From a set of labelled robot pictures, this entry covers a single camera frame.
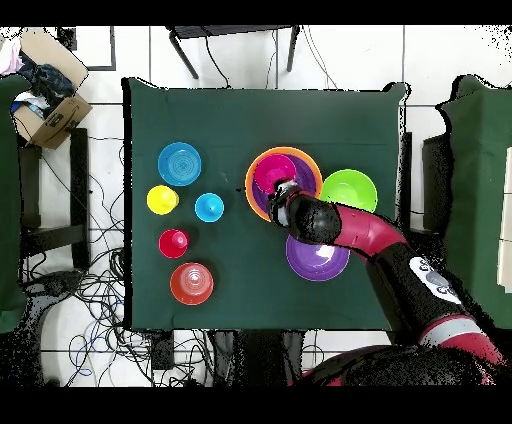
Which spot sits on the pink plastic bowl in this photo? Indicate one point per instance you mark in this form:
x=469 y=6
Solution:
x=274 y=168

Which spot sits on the purple plastic bowl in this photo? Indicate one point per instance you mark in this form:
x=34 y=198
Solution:
x=306 y=176
x=316 y=262

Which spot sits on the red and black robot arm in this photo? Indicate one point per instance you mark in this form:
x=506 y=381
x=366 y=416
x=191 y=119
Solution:
x=360 y=232

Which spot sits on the large orange plastic bowl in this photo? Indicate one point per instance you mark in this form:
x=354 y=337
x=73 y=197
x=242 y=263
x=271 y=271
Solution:
x=248 y=188

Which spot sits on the green plastic bowl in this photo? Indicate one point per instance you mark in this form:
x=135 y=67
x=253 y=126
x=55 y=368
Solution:
x=352 y=188

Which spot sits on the dark green tablecloth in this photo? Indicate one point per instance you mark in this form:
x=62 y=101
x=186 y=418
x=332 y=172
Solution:
x=260 y=116

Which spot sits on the blue plastic cup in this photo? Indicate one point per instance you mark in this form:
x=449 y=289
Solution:
x=209 y=208

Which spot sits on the blue plastic bowl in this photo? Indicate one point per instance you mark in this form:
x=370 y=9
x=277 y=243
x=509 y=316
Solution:
x=179 y=164

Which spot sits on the yellow plastic cup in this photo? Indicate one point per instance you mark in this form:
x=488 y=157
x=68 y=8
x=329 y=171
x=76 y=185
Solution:
x=162 y=200

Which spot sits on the red plastic cup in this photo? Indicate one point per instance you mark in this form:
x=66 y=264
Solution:
x=172 y=244

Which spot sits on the small red-orange plastic bowl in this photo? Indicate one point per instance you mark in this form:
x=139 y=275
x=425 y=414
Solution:
x=192 y=284

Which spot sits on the black stand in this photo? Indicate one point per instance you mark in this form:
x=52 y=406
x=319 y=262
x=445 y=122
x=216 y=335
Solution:
x=436 y=180

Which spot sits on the green cloth covered table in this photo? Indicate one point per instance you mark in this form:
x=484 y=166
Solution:
x=10 y=200
x=480 y=180

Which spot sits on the black power brick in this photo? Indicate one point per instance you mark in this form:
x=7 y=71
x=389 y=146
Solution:
x=162 y=352

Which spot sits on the white panel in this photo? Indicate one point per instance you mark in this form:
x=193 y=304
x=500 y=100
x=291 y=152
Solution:
x=507 y=260

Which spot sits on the cardboard box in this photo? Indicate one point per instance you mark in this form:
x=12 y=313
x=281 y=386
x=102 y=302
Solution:
x=60 y=120

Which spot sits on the black floor device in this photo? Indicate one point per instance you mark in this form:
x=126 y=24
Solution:
x=60 y=282

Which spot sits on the pile of clothes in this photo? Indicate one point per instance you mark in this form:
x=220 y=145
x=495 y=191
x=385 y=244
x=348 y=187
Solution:
x=48 y=84

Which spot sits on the black metal frame table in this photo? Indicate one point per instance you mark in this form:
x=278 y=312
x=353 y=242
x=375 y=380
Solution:
x=232 y=31

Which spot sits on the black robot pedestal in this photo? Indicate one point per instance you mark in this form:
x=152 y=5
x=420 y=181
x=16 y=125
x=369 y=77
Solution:
x=260 y=360

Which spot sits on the black floor frame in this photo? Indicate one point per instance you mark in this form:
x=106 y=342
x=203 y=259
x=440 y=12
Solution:
x=66 y=38

